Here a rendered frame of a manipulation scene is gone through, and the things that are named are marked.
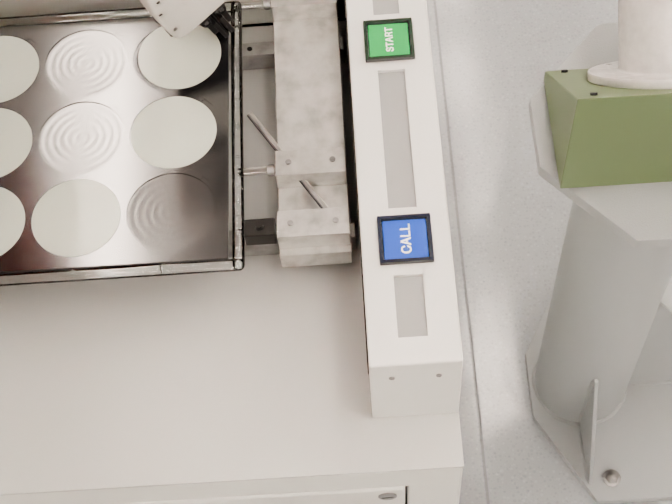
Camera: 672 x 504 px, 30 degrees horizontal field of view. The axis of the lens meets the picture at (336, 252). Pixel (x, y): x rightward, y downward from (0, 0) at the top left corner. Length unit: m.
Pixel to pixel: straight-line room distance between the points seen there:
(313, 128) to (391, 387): 0.35
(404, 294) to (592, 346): 0.72
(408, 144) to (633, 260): 0.45
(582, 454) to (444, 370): 0.99
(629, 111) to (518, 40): 1.30
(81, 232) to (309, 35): 0.38
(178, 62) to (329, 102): 0.19
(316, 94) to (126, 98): 0.23
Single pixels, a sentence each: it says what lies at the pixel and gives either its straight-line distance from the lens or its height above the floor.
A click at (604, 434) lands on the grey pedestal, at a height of 0.01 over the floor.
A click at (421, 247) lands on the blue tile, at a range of 1.30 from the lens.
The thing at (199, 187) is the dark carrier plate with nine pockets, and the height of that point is 0.90.
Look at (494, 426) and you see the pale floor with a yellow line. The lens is 2.25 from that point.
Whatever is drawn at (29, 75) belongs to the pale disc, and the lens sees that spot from 1.57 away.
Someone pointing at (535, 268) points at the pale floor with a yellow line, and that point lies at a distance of 2.39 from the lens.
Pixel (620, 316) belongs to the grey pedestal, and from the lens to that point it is 1.86.
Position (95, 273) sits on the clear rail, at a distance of 1.39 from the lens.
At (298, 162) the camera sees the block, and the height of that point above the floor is 0.91.
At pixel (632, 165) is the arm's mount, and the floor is 0.86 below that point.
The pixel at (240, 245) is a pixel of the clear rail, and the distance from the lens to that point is 1.38.
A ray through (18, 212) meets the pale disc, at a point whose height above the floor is 0.90.
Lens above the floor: 2.10
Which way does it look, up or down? 61 degrees down
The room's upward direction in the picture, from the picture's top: 6 degrees counter-clockwise
